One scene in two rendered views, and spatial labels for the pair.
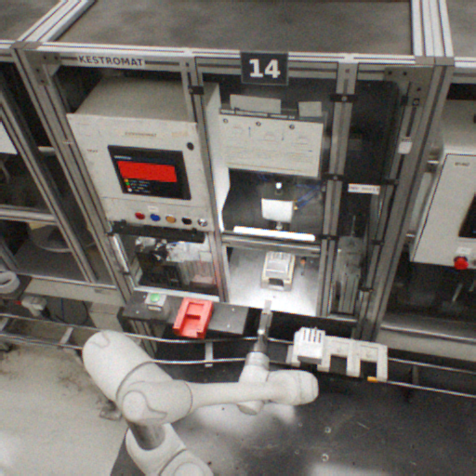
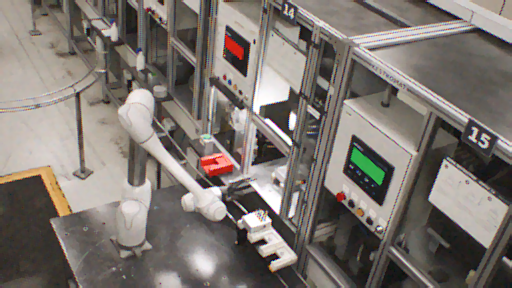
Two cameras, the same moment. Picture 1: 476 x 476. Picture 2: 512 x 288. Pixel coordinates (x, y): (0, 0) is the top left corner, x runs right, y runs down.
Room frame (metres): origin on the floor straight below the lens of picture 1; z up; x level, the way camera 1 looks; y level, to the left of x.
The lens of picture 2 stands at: (-0.87, -1.51, 2.91)
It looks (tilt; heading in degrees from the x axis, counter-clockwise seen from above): 35 degrees down; 36
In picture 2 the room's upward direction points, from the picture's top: 8 degrees clockwise
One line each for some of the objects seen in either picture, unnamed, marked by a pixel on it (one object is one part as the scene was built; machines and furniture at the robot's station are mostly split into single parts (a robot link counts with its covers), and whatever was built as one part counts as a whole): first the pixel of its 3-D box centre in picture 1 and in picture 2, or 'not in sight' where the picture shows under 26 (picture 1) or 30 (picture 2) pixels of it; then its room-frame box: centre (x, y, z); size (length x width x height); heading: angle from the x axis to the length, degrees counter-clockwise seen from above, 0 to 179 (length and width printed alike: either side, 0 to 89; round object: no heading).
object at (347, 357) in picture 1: (338, 358); (266, 244); (0.91, -0.35, 0.84); 0.36 x 0.14 x 0.10; 73
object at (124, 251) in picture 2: not in sight; (132, 242); (0.48, 0.22, 0.71); 0.22 x 0.18 x 0.06; 73
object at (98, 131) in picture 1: (157, 157); (252, 50); (1.35, 0.26, 1.60); 0.42 x 0.29 x 0.46; 73
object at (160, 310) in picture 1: (158, 304); (207, 145); (1.17, 0.37, 0.97); 0.08 x 0.08 x 0.12; 73
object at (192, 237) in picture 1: (157, 231); (226, 91); (1.22, 0.30, 1.37); 0.36 x 0.04 x 0.04; 73
